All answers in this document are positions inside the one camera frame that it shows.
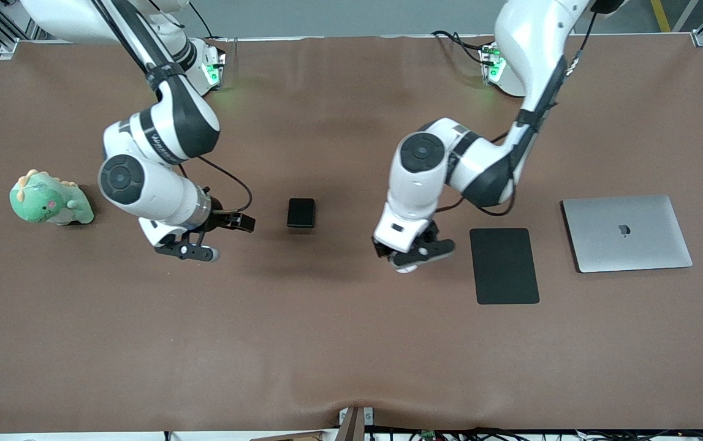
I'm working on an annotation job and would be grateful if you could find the brown table cover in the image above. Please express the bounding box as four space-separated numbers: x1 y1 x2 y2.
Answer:
0 34 703 433

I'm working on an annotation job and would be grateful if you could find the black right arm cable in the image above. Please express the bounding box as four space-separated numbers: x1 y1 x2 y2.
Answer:
91 0 254 215

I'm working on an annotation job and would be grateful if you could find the black base cable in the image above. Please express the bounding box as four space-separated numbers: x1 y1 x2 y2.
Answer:
188 0 218 40
431 28 499 66

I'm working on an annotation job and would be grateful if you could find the black left base cable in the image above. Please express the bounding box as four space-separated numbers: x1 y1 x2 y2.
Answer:
431 28 499 66

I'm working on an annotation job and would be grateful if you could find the silver laptop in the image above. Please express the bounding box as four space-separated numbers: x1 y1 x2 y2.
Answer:
561 195 693 274

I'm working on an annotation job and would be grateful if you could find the black phone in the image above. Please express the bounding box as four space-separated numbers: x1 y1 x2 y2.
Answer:
287 197 316 229

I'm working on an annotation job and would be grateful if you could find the black right base cable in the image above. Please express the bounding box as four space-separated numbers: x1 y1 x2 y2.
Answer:
188 0 218 40

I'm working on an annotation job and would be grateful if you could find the black mouse pad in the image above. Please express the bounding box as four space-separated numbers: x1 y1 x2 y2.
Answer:
469 228 540 305

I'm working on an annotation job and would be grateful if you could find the metal table edge bracket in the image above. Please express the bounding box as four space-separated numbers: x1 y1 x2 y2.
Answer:
338 405 374 441

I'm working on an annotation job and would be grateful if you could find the green dinosaur plush toy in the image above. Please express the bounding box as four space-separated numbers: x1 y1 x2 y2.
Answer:
9 169 95 226

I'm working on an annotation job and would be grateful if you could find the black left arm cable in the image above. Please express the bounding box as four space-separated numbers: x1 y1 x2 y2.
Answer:
437 12 598 217

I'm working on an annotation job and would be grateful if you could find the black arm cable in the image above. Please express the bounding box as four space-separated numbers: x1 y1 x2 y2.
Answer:
91 0 254 215
437 12 598 217

